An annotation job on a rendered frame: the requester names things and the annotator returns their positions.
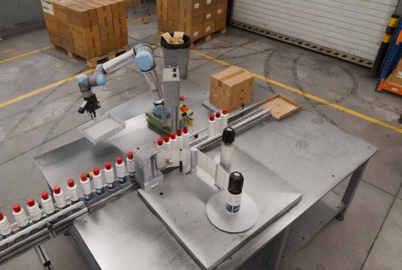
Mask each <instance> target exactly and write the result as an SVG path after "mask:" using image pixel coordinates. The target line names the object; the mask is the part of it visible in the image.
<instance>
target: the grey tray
mask: <svg viewBox="0 0 402 270"><path fill-rule="evenodd" d="M125 128H126V122H124V121H122V120H121V119H119V118H118V117H116V116H115V115H113V114H111V113H110V112H107V113H105V114H103V115H101V116H99V117H98V118H97V121H96V122H94V121H93V120H91V121H89V122H87V123H85V124H83V125H81V126H79V127H78V131H79V133H80V134H81V135H83V136H84V137H86V138H87V139H88V140H89V141H91V142H92V143H94V144H95V145H96V144H98V143H100V142H102V141H103V140H105V139H107V138H109V137H111V136H112V135H114V134H116V133H117V132H119V131H122V130H123V129H125Z"/></svg>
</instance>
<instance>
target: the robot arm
mask: <svg viewBox="0 0 402 270"><path fill-rule="evenodd" d="M153 55H154V50H153V48H152V47H151V46H150V45H149V44H146V43H143V44H139V45H137V46H135V47H133V48H132V50H131V51H128V52H127V53H125V54H122V55H121V56H119V57H117V58H115V59H113V60H111V61H109V62H107V63H104V64H98V65H97V66H96V68H95V71H94V74H93V76H91V77H87V76H86V75H85V74H81V75H79V76H77V77H76V79H77V84H78V86H79V88H80V91H81V94H82V97H83V99H84V102H83V103H82V105H81V106H80V108H79V110H78V112H79V113H80V114H84V112H85V110H86V111H87V114H88V115H89V116H90V118H91V119H92V120H93V121H94V122H96V121H97V118H98V117H99V116H100V113H97V112H96V111H95V110H97V109H98V108H100V107H101V105H100V103H99V101H98V100H97V98H96V95H95V93H93V92H92V90H91V87H96V86H102V85H105V84H106V78H105V75H106V74H108V73H110V72H112V71H114V70H116V69H118V68H120V67H122V66H125V65H127V64H128V63H131V62H133V61H134V60H135V63H136V66H137V67H138V68H139V69H140V71H141V72H143V73H144V75H145V78H146V80H147V83H148V85H149V88H150V90H151V93H152V96H153V104H154V106H155V109H154V112H155V114H156V115H157V116H159V117H162V106H161V101H164V97H163V86H161V84H160V81H159V78H158V76H157V73H156V70H155V67H156V63H155V61H154V58H153ZM98 104H99V105H100V106H98ZM169 116H170V107H166V117H169Z"/></svg>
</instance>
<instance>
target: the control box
mask: <svg viewBox="0 0 402 270"><path fill-rule="evenodd" d="M172 71H173V70H172V68H163V97H164V107H178V106H179V105H180V97H179V82H180V81H179V70H178V69H176V72H172ZM174 73H176V76H177V78H173V74H174Z"/></svg>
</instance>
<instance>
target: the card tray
mask: <svg viewBox="0 0 402 270"><path fill-rule="evenodd" d="M265 100H266V101H265V102H263V103H261V104H259V105H257V108H265V109H268V108H271V110H270V112H271V116H272V117H274V118H276V119H278V120H281V119H283V118H284V117H286V116H288V115H290V114H292V113H293V112H295V111H297V110H299V109H301V105H300V104H298V103H296V102H295V101H293V100H291V99H289V98H287V97H285V96H283V95H281V94H280V93H277V94H275V95H273V96H271V97H269V98H267V99H265Z"/></svg>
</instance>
